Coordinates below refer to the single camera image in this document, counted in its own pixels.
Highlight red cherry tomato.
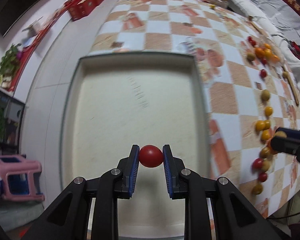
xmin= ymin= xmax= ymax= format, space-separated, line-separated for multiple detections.
xmin=259 ymin=69 xmax=267 ymax=79
xmin=139 ymin=145 xmax=164 ymax=168

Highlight pink plastic stool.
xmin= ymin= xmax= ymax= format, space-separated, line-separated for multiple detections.
xmin=0 ymin=154 xmax=45 ymax=202

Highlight yellow cherry tomato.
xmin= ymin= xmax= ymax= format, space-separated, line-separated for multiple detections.
xmin=264 ymin=106 xmax=273 ymax=117
xmin=255 ymin=120 xmax=266 ymax=132
xmin=260 ymin=129 xmax=271 ymax=142

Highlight wooden stick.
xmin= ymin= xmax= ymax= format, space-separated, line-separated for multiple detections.
xmin=281 ymin=65 xmax=300 ymax=106

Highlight red gift box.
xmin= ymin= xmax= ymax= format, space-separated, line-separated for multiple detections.
xmin=68 ymin=0 xmax=96 ymax=21

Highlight green kiwi fruit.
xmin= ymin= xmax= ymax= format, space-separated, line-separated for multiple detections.
xmin=247 ymin=53 xmax=256 ymax=62
xmin=260 ymin=89 xmax=270 ymax=102

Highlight green potted plant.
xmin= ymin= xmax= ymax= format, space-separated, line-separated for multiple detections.
xmin=0 ymin=43 xmax=22 ymax=88

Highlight white shallow tray box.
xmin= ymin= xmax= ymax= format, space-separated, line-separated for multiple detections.
xmin=59 ymin=52 xmax=211 ymax=239

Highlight orange mandarin by bowl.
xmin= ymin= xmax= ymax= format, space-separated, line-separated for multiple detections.
xmin=254 ymin=47 xmax=265 ymax=59

